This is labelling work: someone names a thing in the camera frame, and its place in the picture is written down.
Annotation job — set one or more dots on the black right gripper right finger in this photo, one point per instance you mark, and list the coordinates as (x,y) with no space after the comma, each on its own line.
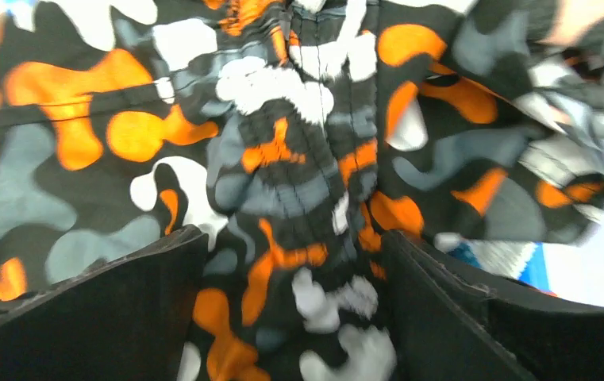
(452,321)

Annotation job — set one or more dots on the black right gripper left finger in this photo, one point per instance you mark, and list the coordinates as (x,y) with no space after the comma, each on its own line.
(122,320)

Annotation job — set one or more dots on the dark blue leaf print shorts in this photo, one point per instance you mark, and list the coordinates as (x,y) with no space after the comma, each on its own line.
(504,258)

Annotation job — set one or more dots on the orange camouflage shorts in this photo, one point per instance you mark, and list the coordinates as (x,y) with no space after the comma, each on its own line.
(295,135)

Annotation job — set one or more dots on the blue plastic bin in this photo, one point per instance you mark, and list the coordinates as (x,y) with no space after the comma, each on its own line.
(535,273)

